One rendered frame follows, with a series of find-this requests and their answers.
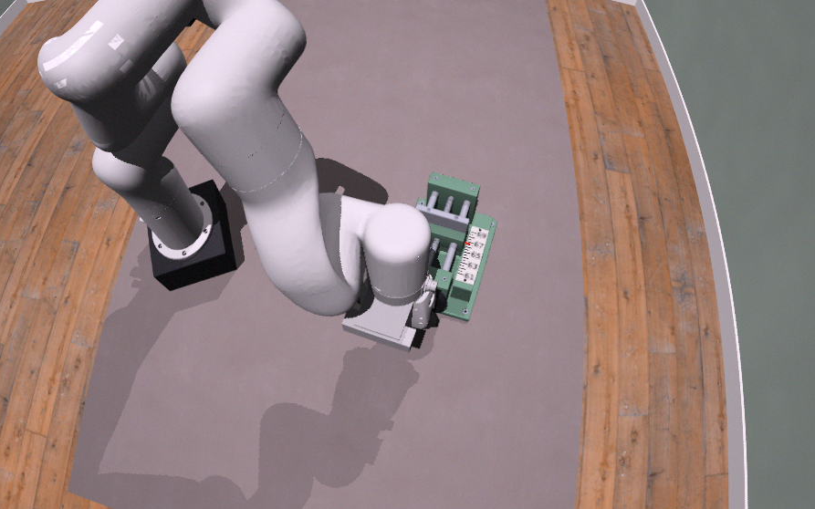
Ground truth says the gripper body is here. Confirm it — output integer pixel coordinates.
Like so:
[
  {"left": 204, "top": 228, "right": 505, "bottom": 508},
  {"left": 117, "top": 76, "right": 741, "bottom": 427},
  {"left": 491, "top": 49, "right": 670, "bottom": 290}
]
[{"left": 360, "top": 268, "right": 436, "bottom": 328}]

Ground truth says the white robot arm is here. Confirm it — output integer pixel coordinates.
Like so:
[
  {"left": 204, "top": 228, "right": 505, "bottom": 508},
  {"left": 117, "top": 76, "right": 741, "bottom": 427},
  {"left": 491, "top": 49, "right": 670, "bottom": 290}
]
[{"left": 37, "top": 0, "right": 438, "bottom": 353}]

